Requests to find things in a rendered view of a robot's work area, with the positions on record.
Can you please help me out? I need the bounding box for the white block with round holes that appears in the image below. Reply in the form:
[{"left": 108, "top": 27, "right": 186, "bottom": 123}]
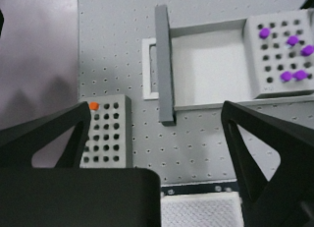
[{"left": 243, "top": 9, "right": 314, "bottom": 99}]

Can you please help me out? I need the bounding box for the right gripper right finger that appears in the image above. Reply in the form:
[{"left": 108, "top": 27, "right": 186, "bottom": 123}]
[{"left": 221, "top": 100, "right": 314, "bottom": 227}]

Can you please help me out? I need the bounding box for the light grey flat base plate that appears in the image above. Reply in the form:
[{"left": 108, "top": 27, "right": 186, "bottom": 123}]
[{"left": 78, "top": 0, "right": 314, "bottom": 185}]

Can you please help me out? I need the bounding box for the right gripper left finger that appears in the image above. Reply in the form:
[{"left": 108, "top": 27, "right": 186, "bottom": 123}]
[{"left": 0, "top": 101, "right": 91, "bottom": 168}]

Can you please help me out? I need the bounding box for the white sealed plate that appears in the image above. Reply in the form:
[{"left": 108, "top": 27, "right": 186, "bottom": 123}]
[{"left": 161, "top": 192, "right": 245, "bottom": 227}]

